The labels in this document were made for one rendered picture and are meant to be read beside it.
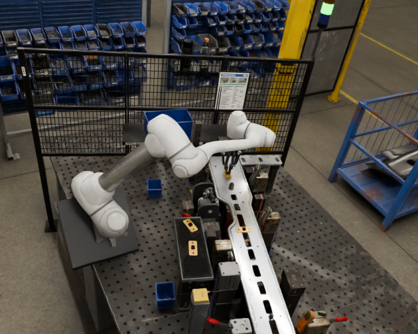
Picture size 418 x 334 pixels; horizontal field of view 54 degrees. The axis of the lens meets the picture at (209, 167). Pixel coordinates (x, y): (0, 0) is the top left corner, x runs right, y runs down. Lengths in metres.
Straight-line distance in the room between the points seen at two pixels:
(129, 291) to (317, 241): 1.23
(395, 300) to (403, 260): 1.35
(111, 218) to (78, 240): 0.32
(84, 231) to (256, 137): 1.10
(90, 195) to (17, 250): 1.45
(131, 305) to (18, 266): 1.37
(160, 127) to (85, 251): 0.93
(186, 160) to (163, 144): 0.13
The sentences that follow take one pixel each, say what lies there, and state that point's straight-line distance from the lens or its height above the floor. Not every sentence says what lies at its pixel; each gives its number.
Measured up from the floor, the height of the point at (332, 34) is 0.98.
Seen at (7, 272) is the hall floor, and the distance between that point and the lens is 3.45.
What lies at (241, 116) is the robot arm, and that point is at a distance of 2.33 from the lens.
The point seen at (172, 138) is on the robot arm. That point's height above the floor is 1.58.
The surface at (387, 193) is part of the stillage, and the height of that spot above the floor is 0.16.
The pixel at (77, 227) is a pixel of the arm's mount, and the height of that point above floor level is 0.86.
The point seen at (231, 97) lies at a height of 1.25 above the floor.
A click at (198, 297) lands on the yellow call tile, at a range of 1.80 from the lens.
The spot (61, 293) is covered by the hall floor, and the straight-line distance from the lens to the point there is 3.25.
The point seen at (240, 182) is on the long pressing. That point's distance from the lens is 2.59.
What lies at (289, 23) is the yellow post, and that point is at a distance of 2.89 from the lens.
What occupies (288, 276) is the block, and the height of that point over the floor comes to 1.03.
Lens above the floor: 2.65
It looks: 38 degrees down
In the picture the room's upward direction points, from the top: 9 degrees clockwise
